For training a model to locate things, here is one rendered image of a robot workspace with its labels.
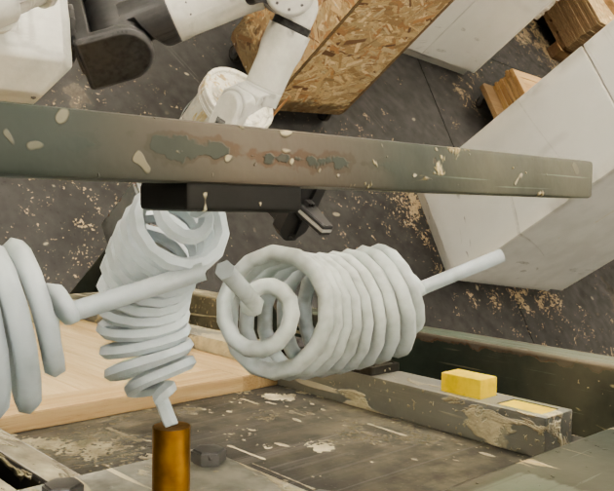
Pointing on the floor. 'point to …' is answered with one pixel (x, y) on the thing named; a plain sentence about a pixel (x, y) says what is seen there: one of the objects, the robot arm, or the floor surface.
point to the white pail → (219, 80)
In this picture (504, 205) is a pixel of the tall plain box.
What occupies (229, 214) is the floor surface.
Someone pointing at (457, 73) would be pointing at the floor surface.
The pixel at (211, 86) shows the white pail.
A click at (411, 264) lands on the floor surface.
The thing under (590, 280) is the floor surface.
